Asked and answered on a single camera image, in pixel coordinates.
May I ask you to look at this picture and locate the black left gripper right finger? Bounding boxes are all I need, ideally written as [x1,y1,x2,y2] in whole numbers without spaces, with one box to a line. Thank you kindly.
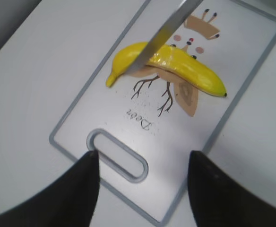
[187,151,276,227]

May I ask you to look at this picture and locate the white-handled cleaver knife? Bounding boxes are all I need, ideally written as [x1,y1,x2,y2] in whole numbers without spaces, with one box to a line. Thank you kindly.
[124,0,203,74]

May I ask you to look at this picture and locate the yellow plastic banana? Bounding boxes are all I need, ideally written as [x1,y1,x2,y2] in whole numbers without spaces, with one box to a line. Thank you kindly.
[105,42,227,97]

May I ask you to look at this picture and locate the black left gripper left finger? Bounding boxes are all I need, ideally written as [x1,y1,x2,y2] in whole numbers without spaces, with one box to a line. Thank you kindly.
[0,151,100,227]

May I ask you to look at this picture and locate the white grey-rimmed cutting board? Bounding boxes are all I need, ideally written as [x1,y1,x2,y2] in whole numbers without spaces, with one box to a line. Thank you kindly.
[50,0,276,227]

